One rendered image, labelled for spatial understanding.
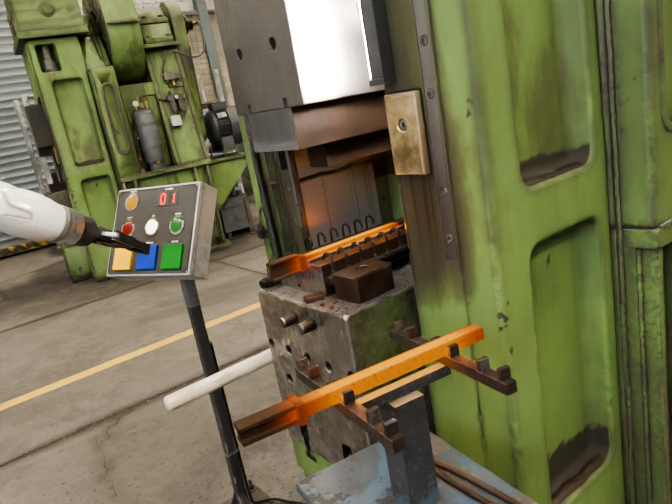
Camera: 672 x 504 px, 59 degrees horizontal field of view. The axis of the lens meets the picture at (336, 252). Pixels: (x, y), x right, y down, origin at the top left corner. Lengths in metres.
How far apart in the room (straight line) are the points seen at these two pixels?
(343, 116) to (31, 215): 0.73
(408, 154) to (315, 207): 0.51
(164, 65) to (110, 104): 0.74
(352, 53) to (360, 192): 0.53
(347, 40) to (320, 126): 0.20
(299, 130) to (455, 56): 0.39
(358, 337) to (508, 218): 0.41
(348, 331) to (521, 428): 0.43
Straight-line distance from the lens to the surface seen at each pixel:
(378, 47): 1.27
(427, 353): 1.02
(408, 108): 1.24
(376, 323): 1.35
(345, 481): 1.22
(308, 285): 1.48
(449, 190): 1.23
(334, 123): 1.42
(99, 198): 6.26
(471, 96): 1.17
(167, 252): 1.79
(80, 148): 6.23
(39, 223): 1.45
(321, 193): 1.72
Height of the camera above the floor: 1.38
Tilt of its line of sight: 15 degrees down
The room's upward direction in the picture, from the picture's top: 10 degrees counter-clockwise
